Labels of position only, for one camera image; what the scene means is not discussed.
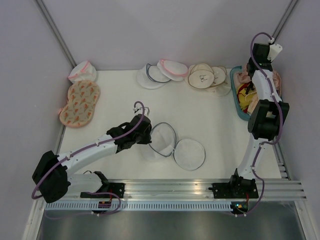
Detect dusty pink bra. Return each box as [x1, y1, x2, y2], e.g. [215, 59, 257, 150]
[233, 70, 282, 96]

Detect blue-trimmed white mesh laundry bag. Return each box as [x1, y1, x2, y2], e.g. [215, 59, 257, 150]
[140, 122, 206, 171]

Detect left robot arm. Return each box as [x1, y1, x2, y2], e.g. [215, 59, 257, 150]
[31, 114, 152, 204]

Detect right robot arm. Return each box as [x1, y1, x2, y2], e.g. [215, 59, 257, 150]
[225, 43, 290, 199]

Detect peach bra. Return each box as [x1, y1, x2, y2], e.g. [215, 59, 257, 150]
[247, 94, 259, 115]

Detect beige laundry bag back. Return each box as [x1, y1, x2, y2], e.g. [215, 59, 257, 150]
[206, 66, 232, 97]

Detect beige laundry bag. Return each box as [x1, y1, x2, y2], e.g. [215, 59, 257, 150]
[186, 63, 215, 90]
[206, 66, 232, 97]

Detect yellow bra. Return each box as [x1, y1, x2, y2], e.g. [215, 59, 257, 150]
[236, 82, 256, 113]

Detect beige laundry bag front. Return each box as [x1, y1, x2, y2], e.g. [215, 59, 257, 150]
[186, 63, 215, 90]

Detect blue-trimmed mesh bag centre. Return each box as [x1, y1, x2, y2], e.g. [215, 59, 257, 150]
[135, 63, 171, 90]

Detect floral patterned laundry bag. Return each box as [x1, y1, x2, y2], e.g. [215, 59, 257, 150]
[58, 80, 101, 128]

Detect pink-trimmed mesh bag centre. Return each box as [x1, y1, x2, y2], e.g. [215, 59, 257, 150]
[157, 59, 189, 82]

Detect pink-trimmed mesh bag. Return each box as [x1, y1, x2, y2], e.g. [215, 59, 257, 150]
[67, 60, 97, 84]
[157, 59, 189, 82]

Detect pink-trimmed mesh bag left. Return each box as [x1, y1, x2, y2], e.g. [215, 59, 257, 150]
[67, 60, 97, 84]

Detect teal plastic basket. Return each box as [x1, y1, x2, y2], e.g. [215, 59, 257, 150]
[229, 65, 286, 123]

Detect right corner aluminium profile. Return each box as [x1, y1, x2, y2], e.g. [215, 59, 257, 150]
[272, 0, 300, 40]

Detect corner aluminium profile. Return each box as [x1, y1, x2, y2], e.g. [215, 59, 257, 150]
[34, 0, 77, 68]
[272, 0, 300, 40]

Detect left corner aluminium profile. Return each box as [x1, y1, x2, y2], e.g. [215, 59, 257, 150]
[34, 0, 77, 68]

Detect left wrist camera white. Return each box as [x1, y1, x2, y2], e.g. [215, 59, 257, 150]
[143, 107, 150, 117]

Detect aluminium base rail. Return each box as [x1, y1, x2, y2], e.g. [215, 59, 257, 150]
[33, 178, 308, 201]

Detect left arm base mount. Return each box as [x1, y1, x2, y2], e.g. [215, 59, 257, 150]
[80, 182, 125, 199]

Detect white slotted cable duct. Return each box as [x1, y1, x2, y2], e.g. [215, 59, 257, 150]
[45, 200, 248, 212]

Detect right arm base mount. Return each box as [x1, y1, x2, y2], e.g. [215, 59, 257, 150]
[208, 182, 259, 199]

